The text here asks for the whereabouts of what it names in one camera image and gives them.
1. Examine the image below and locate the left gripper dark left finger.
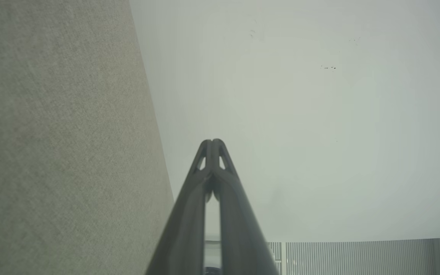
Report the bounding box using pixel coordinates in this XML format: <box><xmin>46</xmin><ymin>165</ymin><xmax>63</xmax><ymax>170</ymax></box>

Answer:
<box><xmin>146</xmin><ymin>139</ymin><xmax>214</xmax><ymax>275</ymax></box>

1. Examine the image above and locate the white ribbed panel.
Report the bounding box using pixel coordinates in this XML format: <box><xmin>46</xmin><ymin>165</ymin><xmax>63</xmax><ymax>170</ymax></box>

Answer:
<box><xmin>268</xmin><ymin>238</ymin><xmax>440</xmax><ymax>275</ymax></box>

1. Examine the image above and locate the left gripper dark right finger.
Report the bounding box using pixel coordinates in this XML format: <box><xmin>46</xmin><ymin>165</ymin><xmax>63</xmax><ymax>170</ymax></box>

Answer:
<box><xmin>212</xmin><ymin>138</ymin><xmax>280</xmax><ymax>275</ymax></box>

